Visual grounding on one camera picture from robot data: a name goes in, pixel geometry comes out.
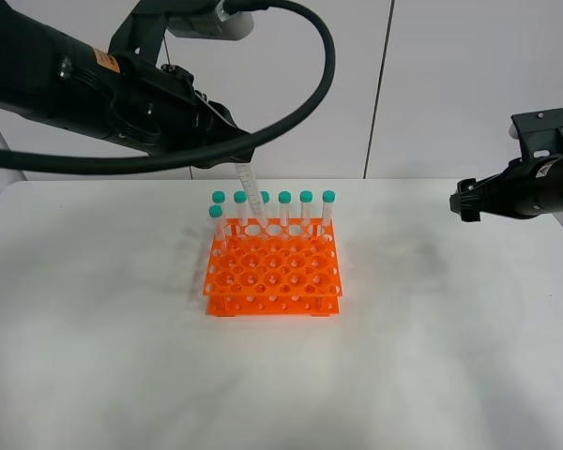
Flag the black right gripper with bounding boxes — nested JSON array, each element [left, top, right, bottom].
[[449, 161, 538, 221]]

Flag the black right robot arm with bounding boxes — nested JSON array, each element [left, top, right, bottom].
[[449, 157, 563, 222]]

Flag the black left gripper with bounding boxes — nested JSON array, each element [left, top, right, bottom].
[[105, 53, 255, 169]]

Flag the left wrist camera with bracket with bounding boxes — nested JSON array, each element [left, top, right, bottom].
[[108, 0, 254, 65]]

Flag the orange plastic test tube rack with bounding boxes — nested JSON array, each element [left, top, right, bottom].
[[203, 217, 342, 317]]

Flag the green capped test tube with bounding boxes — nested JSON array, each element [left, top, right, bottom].
[[235, 163, 268, 230]]

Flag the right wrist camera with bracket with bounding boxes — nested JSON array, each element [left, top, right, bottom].
[[511, 108, 563, 163]]

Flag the front left racked test tube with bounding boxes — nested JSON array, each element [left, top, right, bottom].
[[208, 204, 227, 251]]

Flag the row test tube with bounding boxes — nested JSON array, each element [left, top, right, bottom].
[[299, 190, 313, 233], [234, 190, 249, 227], [278, 191, 292, 230], [260, 190, 270, 229], [212, 190, 227, 219], [321, 190, 336, 228]]

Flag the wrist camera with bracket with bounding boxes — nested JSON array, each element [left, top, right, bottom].
[[108, 0, 254, 65], [511, 108, 563, 163]]

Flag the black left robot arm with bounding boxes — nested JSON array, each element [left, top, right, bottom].
[[0, 1, 244, 155]]

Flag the thick black left cable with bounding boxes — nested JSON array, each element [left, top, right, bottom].
[[0, 0, 337, 175]]

